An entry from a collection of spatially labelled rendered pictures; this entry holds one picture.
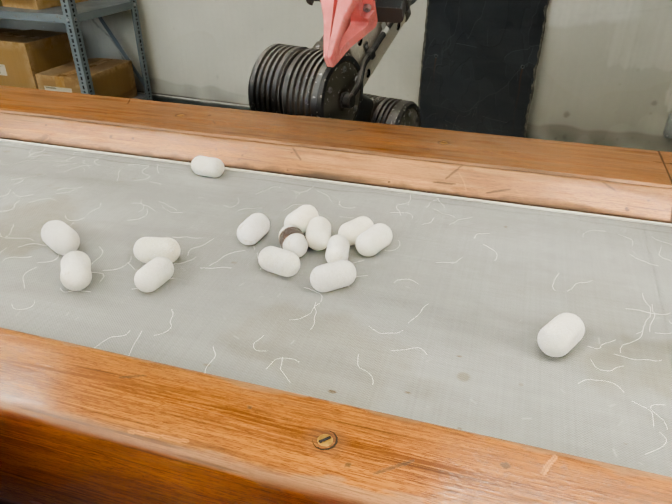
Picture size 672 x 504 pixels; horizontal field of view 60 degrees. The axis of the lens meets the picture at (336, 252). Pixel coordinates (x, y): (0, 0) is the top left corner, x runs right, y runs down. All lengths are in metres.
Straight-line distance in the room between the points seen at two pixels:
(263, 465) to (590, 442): 0.17
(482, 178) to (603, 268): 0.15
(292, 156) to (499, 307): 0.28
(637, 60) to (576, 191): 1.93
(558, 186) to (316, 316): 0.27
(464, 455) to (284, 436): 0.08
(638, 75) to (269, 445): 2.31
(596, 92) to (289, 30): 1.28
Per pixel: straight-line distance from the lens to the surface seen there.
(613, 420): 0.36
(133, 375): 0.34
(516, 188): 0.57
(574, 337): 0.39
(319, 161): 0.60
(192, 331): 0.40
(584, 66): 2.48
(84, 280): 0.45
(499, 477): 0.29
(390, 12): 0.59
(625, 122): 2.54
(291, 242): 0.45
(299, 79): 0.83
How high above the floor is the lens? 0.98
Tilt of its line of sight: 32 degrees down
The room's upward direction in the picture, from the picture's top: straight up
